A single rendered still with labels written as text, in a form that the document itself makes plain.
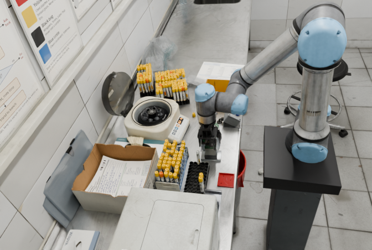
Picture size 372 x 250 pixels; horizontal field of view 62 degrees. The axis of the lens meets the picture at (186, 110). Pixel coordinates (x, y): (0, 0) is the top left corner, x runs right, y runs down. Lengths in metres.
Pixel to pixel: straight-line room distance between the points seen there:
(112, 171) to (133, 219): 0.48
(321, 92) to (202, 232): 0.53
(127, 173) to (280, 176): 0.63
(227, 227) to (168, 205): 0.35
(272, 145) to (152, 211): 0.65
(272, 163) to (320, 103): 0.39
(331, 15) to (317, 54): 0.11
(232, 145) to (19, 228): 0.91
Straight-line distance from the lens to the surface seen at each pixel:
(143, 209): 0.97
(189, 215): 0.93
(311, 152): 1.15
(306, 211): 1.67
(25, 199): 1.21
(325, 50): 0.90
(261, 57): 1.13
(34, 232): 1.29
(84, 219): 1.39
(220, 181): 1.35
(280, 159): 1.35
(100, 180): 1.39
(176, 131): 1.50
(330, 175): 1.35
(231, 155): 1.44
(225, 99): 1.11
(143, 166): 1.37
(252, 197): 2.35
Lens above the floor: 1.98
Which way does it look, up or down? 42 degrees down
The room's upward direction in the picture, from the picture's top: 9 degrees counter-clockwise
